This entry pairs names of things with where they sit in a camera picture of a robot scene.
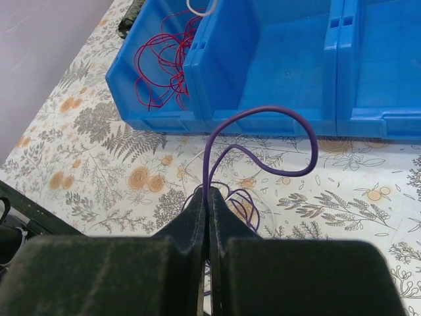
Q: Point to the black metal base rail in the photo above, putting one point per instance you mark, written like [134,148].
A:
[22,219]

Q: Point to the blue three-compartment plastic bin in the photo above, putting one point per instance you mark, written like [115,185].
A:
[351,68]

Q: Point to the floral patterned table mat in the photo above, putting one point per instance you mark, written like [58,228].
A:
[80,162]

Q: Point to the black poker chip case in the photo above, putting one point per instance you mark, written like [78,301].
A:
[129,18]

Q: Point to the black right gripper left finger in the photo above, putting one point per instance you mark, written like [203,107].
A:
[78,275]

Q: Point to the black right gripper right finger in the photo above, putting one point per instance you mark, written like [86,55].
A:
[251,275]

